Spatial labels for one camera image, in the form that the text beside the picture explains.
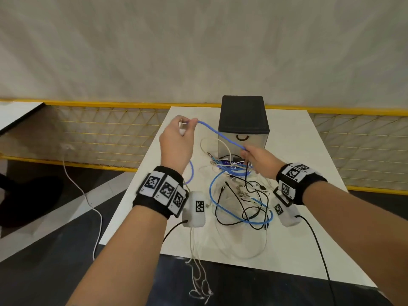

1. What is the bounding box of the white side table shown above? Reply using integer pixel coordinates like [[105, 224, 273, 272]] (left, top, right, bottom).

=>
[[0, 101, 45, 135]]

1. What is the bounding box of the dark blue printed packet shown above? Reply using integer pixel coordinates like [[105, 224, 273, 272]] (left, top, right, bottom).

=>
[[219, 158, 244, 168]]

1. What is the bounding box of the person's right forearm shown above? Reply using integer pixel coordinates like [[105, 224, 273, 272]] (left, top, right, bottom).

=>
[[301, 181, 408, 306]]

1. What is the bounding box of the pile of cables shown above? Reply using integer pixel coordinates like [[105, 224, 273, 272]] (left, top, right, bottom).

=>
[[199, 136, 275, 260]]

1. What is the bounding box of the black wristband with markers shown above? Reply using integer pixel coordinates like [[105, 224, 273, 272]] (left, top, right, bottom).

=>
[[275, 162, 328, 206], [132, 165, 189, 219]]

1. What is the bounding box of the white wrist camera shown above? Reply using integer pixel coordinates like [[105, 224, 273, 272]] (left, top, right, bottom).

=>
[[273, 187, 302, 228], [181, 191, 207, 228]]

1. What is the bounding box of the black-topped grey drawer box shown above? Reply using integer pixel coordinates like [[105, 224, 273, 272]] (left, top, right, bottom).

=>
[[218, 95, 271, 156]]

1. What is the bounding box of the long white power cord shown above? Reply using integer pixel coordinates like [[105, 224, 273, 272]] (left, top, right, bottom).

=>
[[62, 144, 103, 262]]

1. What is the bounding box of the person's left forearm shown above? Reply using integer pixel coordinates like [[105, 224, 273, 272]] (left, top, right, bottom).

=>
[[65, 205, 168, 306]]

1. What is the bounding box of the yellow mesh fence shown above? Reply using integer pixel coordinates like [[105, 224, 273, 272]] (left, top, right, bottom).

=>
[[0, 98, 408, 196]]

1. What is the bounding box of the person's right hand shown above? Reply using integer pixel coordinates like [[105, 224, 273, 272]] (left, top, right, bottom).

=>
[[240, 145, 286, 181]]

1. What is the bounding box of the bundle of cables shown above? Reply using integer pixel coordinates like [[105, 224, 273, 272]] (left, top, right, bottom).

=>
[[178, 119, 214, 300]]

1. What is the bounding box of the person's left hand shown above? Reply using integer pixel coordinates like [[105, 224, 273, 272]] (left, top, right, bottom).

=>
[[158, 115, 199, 176]]

